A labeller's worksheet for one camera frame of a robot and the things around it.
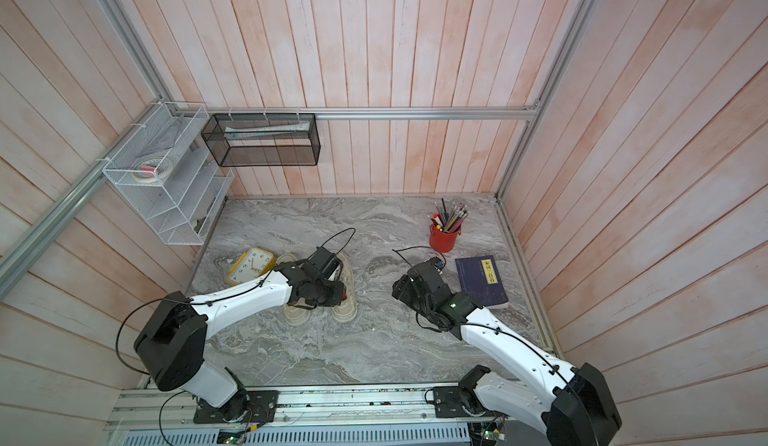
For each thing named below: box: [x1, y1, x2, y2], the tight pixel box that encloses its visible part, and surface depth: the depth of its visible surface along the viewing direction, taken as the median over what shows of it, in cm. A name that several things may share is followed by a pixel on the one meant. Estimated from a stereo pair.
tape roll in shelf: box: [131, 158, 172, 184], surface depth 74 cm
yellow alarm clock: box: [227, 247, 276, 286], surface depth 100 cm
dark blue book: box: [455, 255, 509, 309], surface depth 97 cm
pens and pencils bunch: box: [427, 198, 470, 234], surface depth 98 cm
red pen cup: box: [429, 224, 462, 253], surface depth 102 cm
